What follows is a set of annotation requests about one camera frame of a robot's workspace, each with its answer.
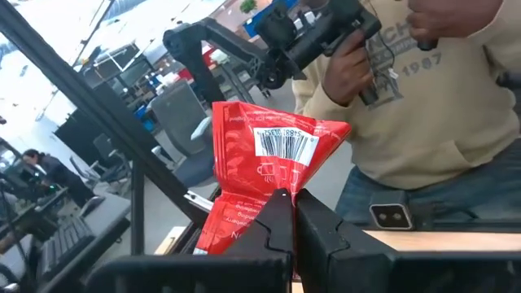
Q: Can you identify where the black keyboard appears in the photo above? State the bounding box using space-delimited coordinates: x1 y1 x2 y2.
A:
37 216 98 282

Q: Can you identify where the person's hand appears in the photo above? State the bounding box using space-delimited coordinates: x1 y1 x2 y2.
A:
321 30 374 107
405 0 505 42

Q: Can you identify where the blue office chair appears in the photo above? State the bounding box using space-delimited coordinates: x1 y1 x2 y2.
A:
149 79 217 189

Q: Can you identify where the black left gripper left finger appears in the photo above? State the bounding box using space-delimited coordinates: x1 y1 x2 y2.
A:
185 187 295 293

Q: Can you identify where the black office chair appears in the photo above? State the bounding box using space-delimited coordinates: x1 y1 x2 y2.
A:
68 133 132 192

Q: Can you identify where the red strawberry tea packet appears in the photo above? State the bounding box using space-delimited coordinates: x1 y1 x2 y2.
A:
193 100 352 256

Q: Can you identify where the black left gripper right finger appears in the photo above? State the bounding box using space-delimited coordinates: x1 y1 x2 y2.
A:
296 189 455 293

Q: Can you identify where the black aluminium table frame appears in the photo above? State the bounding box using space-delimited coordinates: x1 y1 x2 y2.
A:
0 0 521 256

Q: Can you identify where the grey desk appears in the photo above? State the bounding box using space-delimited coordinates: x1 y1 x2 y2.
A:
0 190 132 293

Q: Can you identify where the silver upright frame bracket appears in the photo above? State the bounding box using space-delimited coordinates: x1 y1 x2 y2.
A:
182 190 215 213

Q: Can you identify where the person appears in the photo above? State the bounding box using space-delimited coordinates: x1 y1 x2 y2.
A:
291 0 521 229
22 148 95 209

